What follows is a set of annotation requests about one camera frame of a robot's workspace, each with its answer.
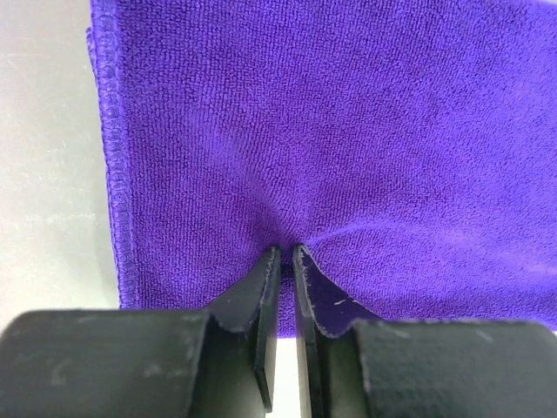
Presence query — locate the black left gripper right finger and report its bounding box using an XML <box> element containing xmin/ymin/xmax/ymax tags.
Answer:
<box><xmin>292</xmin><ymin>246</ymin><xmax>556</xmax><ymax>417</ymax></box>

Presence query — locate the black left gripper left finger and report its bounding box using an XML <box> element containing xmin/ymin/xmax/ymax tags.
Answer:
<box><xmin>1</xmin><ymin>247</ymin><xmax>281</xmax><ymax>418</ymax></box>

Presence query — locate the purple towel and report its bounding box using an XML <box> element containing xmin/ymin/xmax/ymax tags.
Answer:
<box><xmin>87</xmin><ymin>1</ymin><xmax>556</xmax><ymax>337</ymax></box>

